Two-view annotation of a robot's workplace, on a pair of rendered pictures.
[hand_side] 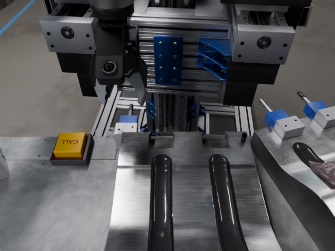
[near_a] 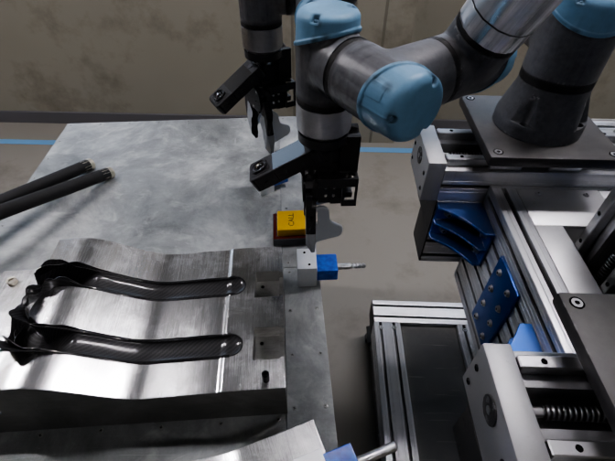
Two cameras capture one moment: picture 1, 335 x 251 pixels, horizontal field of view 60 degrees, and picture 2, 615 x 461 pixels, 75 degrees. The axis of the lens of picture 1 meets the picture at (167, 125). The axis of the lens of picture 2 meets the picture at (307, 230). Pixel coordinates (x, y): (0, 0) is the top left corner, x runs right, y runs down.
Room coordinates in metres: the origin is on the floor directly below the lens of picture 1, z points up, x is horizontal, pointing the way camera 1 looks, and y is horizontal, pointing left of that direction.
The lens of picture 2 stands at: (0.43, -0.40, 1.42)
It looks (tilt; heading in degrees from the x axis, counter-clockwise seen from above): 45 degrees down; 87
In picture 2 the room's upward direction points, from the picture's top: straight up
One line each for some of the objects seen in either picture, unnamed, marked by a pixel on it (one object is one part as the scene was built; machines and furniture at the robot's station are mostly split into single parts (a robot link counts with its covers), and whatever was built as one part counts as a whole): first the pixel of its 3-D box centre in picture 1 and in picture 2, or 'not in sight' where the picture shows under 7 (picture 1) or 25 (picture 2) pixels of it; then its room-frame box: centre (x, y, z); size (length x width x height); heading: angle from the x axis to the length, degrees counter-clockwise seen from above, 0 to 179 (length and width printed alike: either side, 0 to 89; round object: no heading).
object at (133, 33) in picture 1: (116, 35); (327, 164); (0.49, 0.09, 1.07); 0.09 x 0.08 x 0.12; 179
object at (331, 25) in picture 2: not in sight; (328, 57); (0.48, 0.09, 1.23); 0.09 x 0.08 x 0.11; 120
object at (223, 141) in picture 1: (214, 145); (269, 348); (0.39, -0.10, 0.87); 0.05 x 0.05 x 0.04; 0
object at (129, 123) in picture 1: (128, 121); (331, 266); (0.50, 0.09, 0.83); 0.13 x 0.05 x 0.05; 179
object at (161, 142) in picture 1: (161, 145); (269, 290); (0.39, 0.01, 0.87); 0.05 x 0.05 x 0.04; 0
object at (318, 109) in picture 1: (314, 108); not in sight; (0.52, -0.36, 0.85); 0.13 x 0.05 x 0.05; 18
